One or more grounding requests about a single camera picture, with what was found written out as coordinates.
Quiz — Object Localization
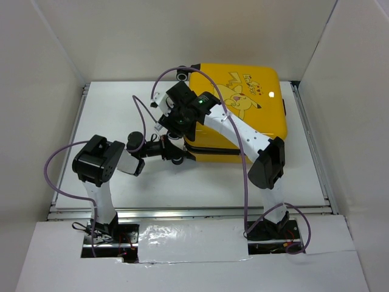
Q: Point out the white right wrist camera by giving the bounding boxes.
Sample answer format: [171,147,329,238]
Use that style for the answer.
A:
[150,92,174,116]

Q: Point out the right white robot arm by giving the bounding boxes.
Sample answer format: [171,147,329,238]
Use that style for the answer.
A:
[151,82,289,238]

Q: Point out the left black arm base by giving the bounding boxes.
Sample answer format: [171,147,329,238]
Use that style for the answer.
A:
[72,222,140,263]

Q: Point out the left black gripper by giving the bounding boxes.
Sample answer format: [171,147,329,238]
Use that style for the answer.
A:
[139,134,187,161]

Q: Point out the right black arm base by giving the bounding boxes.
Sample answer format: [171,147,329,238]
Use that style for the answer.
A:
[244,220,303,255]

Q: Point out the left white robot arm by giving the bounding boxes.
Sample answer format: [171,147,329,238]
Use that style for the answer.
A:
[72,131,186,243]

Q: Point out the yellow suitcase with grey lining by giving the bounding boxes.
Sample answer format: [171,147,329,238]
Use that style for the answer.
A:
[176,63,287,163]

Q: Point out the white foil cover sheet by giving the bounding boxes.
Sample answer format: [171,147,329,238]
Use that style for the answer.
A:
[138,219,250,264]

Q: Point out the aluminium front rail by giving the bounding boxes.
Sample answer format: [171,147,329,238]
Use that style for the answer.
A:
[46,205,339,221]

